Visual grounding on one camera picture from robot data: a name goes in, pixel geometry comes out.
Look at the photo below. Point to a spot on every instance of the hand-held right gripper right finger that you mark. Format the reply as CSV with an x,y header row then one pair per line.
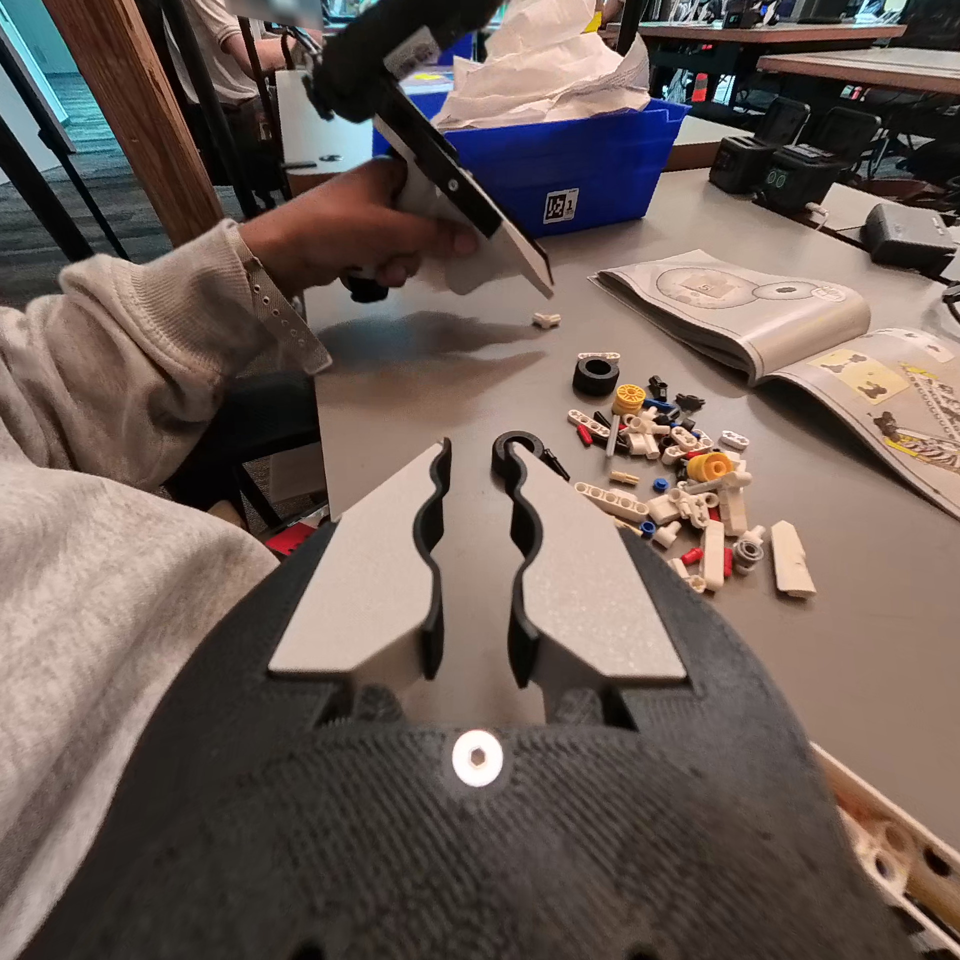
x,y
592,600

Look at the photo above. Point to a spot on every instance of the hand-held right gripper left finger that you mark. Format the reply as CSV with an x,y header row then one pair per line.
x,y
352,592

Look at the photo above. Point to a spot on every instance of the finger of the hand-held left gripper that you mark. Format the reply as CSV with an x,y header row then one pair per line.
x,y
521,259
487,274

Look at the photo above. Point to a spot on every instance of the small white lego connector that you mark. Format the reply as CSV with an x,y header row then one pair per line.
x,y
546,320

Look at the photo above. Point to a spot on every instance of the blue plastic bin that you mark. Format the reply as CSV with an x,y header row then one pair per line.
x,y
600,172

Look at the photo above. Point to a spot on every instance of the black lego tire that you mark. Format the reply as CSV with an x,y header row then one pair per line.
x,y
525,439
581,384

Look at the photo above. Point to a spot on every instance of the pile of small lego pieces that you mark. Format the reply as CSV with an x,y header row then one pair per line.
x,y
709,465

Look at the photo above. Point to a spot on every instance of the person's left forearm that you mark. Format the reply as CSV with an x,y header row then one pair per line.
x,y
165,322

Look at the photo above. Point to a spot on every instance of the small black lego pin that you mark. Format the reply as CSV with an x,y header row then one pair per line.
x,y
555,463

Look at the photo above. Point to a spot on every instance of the person's left hand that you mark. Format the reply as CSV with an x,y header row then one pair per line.
x,y
330,232

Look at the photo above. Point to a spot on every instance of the crumpled white paper heap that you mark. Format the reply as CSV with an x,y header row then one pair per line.
x,y
540,67

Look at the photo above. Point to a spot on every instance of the perforated white wristwatch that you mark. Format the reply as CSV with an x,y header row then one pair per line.
x,y
289,322

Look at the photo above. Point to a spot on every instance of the open instruction booklet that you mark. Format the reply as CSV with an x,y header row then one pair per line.
x,y
787,322

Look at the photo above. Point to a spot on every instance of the long dark-legged desk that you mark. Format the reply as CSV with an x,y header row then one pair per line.
x,y
750,31

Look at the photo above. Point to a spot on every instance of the black power brick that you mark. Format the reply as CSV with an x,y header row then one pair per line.
x,y
907,236

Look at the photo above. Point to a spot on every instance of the wooden post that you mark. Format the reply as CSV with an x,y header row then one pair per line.
x,y
135,112

